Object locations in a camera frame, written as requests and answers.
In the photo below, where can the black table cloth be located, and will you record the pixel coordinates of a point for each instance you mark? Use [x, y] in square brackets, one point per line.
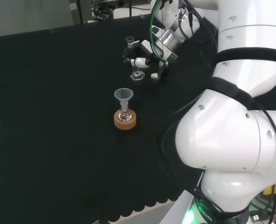
[58, 116]

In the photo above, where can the clear glass graduated cylinder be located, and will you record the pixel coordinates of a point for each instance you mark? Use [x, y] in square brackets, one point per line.
[136, 74]

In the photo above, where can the clear plastic funnel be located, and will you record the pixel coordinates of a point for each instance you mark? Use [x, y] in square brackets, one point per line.
[123, 95]

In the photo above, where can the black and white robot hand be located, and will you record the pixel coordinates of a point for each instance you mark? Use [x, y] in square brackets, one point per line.
[149, 61]

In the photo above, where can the yellow stop button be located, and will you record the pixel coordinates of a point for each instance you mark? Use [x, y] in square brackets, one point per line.
[275, 191]

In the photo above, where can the round-bottom glass flask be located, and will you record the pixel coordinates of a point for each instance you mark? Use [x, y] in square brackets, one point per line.
[124, 115]

